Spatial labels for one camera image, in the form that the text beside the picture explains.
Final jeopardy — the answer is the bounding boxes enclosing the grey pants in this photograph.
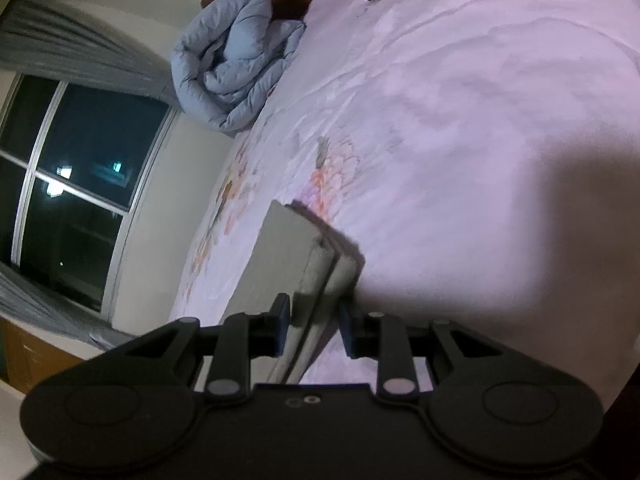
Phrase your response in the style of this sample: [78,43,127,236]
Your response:
[224,200,364,384]

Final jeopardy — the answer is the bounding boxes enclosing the brown wooden door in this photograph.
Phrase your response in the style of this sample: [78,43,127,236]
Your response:
[1,318,82,393]

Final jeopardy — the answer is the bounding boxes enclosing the left grey curtain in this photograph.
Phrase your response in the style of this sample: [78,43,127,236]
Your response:
[1,263,132,351]

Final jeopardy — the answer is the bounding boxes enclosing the grey curtain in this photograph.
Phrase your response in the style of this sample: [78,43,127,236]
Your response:
[1,0,179,107]
[1,263,132,351]

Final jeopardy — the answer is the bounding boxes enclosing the pink floral bed sheet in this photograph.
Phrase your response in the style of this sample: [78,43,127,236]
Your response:
[172,0,639,405]

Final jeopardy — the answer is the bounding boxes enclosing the aluminium sliding window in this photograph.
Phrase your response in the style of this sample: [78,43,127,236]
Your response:
[1,72,176,320]

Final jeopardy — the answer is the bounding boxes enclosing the rolled light blue duvet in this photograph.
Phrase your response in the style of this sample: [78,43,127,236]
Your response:
[170,0,306,138]

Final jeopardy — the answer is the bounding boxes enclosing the right grey curtain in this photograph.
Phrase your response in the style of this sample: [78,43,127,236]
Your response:
[1,0,179,107]

